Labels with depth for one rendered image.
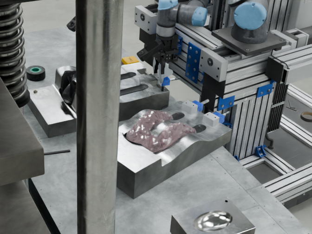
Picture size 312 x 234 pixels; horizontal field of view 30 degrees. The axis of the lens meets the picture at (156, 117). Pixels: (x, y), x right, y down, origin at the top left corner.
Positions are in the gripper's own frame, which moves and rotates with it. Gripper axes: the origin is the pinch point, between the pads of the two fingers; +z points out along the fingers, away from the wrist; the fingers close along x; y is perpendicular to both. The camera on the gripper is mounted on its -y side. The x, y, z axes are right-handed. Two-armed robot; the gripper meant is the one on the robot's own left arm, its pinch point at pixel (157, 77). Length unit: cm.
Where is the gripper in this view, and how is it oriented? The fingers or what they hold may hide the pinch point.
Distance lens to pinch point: 246.5
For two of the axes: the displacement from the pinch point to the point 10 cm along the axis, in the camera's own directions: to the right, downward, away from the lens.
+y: 9.2, -1.5, 3.5
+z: -0.7, 8.4, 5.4
